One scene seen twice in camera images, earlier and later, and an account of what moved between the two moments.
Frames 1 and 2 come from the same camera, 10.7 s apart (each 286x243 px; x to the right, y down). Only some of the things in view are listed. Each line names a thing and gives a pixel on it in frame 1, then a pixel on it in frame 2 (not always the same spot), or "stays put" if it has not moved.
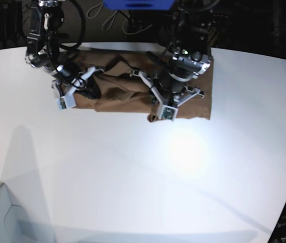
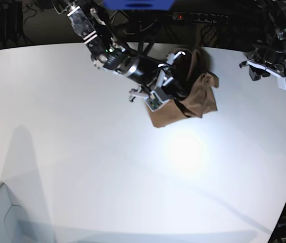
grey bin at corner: (2, 221) stays put
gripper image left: (65, 96) to (176, 91)
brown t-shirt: (138, 81) to (191, 92)
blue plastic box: (139, 5) stays put
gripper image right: (186, 92) to (255, 74)
